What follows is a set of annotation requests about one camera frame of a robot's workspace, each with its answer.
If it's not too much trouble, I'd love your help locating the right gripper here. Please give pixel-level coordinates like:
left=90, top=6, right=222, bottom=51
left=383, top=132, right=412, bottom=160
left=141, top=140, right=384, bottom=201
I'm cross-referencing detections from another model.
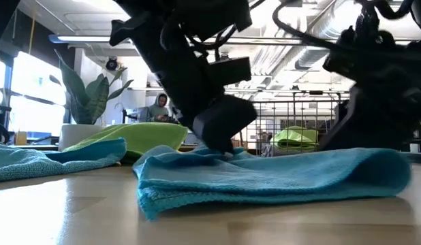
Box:
left=318, top=25, right=421, bottom=152

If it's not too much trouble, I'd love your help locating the dark green microfiber towel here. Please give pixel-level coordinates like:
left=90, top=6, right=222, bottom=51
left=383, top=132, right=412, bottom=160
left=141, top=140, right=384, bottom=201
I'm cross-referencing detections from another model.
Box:
left=63, top=122, right=189, bottom=165

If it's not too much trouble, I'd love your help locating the wire basket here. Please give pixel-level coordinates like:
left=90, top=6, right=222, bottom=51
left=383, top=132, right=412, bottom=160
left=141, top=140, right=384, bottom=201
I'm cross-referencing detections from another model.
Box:
left=237, top=98, right=351, bottom=157

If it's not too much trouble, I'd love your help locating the yellow box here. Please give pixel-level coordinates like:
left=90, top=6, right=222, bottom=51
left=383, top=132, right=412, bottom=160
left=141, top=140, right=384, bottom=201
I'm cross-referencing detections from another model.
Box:
left=14, top=131, right=28, bottom=146

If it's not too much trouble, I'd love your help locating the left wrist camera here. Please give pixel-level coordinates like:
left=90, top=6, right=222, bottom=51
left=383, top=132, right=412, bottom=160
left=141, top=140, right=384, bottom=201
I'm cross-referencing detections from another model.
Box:
left=209, top=56, right=253, bottom=86

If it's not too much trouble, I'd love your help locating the white plant pot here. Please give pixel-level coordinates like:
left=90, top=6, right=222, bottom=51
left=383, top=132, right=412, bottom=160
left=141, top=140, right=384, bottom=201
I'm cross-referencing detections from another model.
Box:
left=59, top=124, right=106, bottom=152

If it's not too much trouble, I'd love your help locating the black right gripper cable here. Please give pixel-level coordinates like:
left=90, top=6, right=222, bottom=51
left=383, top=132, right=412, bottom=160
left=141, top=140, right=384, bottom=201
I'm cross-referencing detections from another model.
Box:
left=271, top=0, right=421, bottom=61

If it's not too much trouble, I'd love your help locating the black equipment stand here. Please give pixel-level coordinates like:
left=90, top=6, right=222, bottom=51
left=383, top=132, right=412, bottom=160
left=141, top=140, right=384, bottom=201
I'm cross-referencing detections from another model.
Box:
left=0, top=103, right=14, bottom=146

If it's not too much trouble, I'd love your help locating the blue microfiber towel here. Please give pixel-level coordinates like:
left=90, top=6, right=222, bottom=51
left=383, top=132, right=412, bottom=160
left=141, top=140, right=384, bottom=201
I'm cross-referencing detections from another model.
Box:
left=132, top=144, right=412, bottom=221

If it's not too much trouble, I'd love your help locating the green snake plant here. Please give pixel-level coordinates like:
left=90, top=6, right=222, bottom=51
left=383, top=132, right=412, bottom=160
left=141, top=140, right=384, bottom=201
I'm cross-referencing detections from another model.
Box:
left=48, top=49, right=135, bottom=126

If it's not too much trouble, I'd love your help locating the person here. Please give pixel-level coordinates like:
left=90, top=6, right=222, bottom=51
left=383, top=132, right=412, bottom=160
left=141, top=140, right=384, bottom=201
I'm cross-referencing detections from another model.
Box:
left=138, top=92, right=179, bottom=124

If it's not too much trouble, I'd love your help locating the teal microfiber towel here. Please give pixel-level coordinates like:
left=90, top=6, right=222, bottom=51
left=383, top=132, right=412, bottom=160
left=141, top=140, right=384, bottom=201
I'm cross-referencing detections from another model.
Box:
left=0, top=137, right=128, bottom=183

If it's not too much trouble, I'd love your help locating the lime green microfiber towel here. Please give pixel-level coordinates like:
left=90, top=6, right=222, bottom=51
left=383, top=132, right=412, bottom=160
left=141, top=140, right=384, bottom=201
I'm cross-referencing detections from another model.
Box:
left=270, top=125, right=320, bottom=150

